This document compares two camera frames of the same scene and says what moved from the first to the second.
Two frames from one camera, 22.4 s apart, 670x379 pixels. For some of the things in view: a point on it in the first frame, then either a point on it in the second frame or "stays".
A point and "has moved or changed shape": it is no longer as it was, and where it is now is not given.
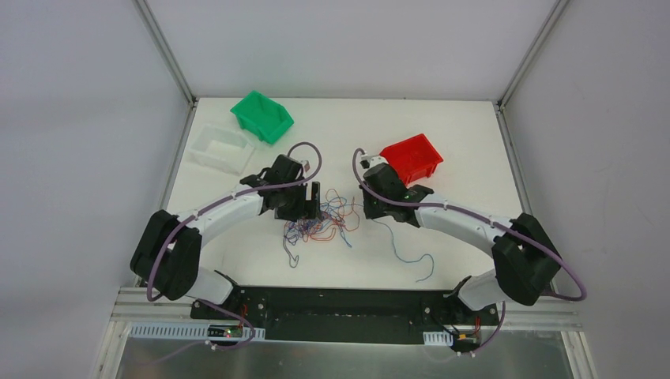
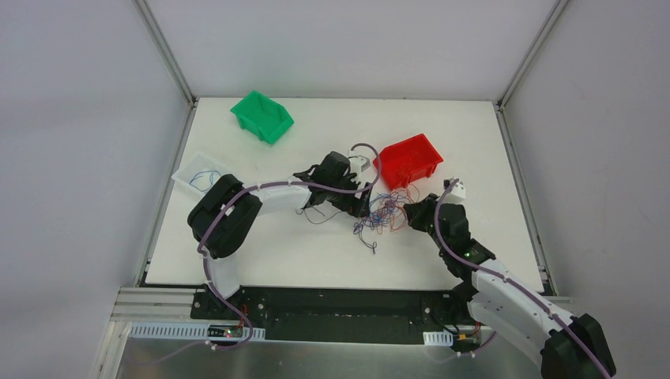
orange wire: (323, 227) has moved or changed shape
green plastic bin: (262, 116) stays
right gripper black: (370, 204) to (419, 213)
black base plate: (333, 315) stays
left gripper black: (303, 204) to (355, 198)
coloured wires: (291, 230) to (358, 231)
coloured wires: (331, 218) has moved or changed shape
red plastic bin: (415, 158) stays
